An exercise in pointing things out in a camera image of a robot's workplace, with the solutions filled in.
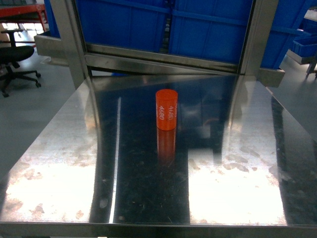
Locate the orange cylindrical capacitor 4680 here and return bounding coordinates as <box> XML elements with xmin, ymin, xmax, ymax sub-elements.
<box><xmin>156</xmin><ymin>89</ymin><xmax>178</xmax><ymax>131</ymax></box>

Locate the blue plastic bin left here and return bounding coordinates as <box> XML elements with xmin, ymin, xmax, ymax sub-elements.
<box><xmin>76</xmin><ymin>0</ymin><xmax>170</xmax><ymax>52</ymax></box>

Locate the blue plastic bin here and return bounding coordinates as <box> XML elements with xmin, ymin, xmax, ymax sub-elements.
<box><xmin>168</xmin><ymin>0</ymin><xmax>253</xmax><ymax>64</ymax></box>
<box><xmin>76</xmin><ymin>0</ymin><xmax>170</xmax><ymax>52</ymax></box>

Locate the blue plastic bin right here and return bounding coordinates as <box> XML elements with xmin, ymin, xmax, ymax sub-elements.
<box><xmin>168</xmin><ymin>0</ymin><xmax>253</xmax><ymax>64</ymax></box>

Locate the black office chair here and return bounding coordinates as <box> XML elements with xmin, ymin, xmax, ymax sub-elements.
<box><xmin>0</xmin><ymin>29</ymin><xmax>41</xmax><ymax>98</ymax></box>

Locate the stainless steel rack frame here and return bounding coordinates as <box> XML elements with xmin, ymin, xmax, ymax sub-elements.
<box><xmin>35</xmin><ymin>0</ymin><xmax>285</xmax><ymax>87</ymax></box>

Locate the red metal table frame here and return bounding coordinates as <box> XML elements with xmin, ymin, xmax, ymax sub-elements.
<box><xmin>0</xmin><ymin>0</ymin><xmax>48</xmax><ymax>32</ymax></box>

